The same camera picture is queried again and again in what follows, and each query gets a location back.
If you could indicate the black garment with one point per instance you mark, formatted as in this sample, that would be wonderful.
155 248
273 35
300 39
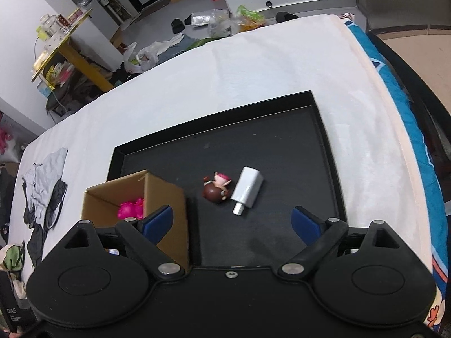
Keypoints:
40 239

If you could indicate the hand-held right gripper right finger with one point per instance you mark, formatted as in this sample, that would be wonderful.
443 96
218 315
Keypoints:
306 226

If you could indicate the pink plush toy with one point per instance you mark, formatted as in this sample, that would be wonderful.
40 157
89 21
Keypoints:
4 141

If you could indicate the white plastic bag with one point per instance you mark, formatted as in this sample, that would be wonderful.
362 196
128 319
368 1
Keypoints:
148 54

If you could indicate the brown pig figurine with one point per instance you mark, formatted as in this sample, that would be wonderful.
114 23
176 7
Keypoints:
215 190

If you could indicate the clear plastic bag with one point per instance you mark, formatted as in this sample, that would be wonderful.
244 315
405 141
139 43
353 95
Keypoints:
220 23

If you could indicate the yellow table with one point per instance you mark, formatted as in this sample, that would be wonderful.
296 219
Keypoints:
75 54

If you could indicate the silver packet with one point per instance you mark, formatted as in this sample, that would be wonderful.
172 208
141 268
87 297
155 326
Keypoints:
200 19

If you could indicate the white charger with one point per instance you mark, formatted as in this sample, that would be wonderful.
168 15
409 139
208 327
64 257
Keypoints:
248 186

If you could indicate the dark clothes pile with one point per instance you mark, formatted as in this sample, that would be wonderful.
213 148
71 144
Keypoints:
183 44

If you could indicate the black shoe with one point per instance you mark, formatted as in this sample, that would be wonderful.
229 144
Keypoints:
178 25
286 17

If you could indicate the green yellow plastic bag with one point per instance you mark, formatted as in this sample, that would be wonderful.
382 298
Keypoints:
250 17

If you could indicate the brown cardboard box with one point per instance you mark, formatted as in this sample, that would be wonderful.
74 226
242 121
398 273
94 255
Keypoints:
165 193

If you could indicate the black plastic tray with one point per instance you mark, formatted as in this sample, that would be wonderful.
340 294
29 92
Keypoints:
264 141

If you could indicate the black framed tan board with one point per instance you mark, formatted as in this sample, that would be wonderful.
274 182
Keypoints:
422 60

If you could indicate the clear jar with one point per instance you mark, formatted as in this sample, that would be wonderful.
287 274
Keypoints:
47 24

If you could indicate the blue printed bedsheet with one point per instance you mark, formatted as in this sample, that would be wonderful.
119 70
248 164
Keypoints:
405 119

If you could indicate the pink dinosaur toy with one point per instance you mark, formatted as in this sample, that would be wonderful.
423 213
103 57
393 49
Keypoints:
131 209

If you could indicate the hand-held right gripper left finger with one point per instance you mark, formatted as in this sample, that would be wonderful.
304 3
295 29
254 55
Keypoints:
158 222

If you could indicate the grey garment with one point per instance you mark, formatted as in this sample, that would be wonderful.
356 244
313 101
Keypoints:
44 176

